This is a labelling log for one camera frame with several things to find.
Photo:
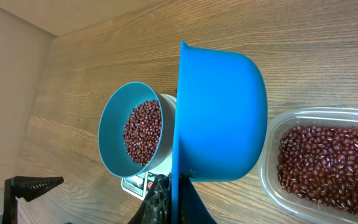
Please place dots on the white digital kitchen scale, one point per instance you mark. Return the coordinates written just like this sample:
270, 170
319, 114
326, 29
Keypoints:
139, 185

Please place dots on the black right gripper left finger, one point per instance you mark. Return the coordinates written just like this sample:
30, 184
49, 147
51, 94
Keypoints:
156, 207

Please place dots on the teal metal bowl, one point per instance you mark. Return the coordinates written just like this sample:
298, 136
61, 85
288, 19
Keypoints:
111, 127

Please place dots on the blue plastic measuring scoop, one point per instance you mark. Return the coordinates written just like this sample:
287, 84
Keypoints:
220, 120

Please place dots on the red beans in bowl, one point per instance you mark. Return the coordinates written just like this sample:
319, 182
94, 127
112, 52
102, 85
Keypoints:
142, 132

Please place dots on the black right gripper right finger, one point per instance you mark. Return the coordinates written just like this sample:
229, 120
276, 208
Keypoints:
191, 208

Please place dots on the red adzuki beans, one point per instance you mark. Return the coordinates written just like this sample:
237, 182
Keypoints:
320, 164

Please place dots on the clear plastic container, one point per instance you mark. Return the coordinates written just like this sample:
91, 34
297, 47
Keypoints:
268, 161

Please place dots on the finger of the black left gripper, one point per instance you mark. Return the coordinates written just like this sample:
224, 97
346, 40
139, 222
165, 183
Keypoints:
28, 188

